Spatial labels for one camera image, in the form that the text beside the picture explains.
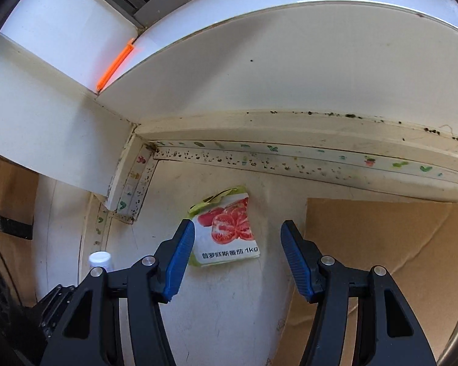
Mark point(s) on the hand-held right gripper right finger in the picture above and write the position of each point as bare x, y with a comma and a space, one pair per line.
299, 259

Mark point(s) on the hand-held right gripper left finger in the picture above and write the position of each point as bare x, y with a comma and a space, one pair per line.
179, 259

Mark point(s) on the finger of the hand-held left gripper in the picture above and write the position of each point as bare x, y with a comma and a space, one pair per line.
55, 305

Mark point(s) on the tomato print packet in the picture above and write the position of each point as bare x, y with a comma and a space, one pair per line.
229, 232

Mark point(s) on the small white bottle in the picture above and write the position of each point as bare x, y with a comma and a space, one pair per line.
99, 259

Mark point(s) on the brown cardboard sheet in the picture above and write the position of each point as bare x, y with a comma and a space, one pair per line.
385, 236

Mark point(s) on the patterned sealing tape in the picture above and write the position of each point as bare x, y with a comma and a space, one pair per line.
328, 158

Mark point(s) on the wooden cutting board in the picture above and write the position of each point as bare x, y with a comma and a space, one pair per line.
7, 190

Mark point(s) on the orange plastic clip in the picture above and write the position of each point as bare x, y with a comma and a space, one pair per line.
114, 66

